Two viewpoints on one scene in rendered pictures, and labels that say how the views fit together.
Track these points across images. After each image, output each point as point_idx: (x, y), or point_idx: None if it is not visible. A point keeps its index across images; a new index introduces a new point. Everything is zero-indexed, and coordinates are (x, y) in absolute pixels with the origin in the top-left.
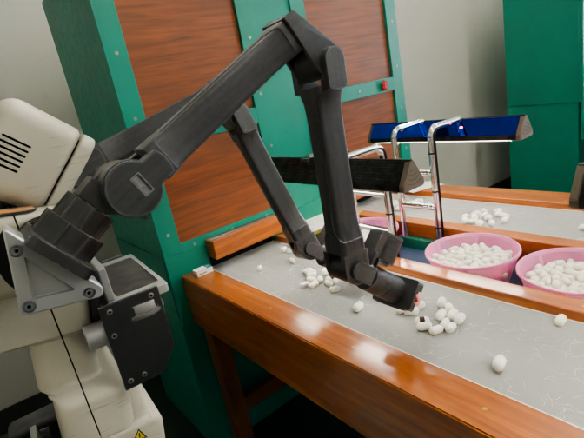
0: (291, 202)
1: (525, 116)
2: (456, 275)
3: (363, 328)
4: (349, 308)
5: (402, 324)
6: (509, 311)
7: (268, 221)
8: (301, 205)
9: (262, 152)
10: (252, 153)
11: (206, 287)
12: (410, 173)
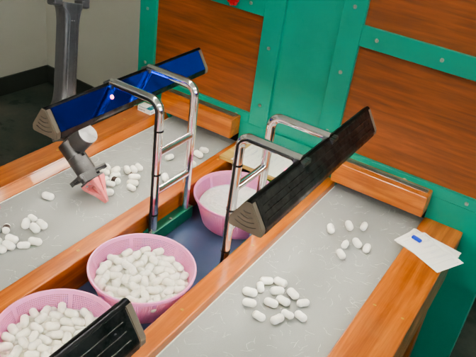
0: (61, 81)
1: (245, 202)
2: (78, 250)
3: (13, 201)
4: (54, 194)
5: (10, 221)
6: (6, 282)
7: (217, 116)
8: (282, 136)
9: (61, 28)
10: (57, 23)
11: (114, 116)
12: (40, 118)
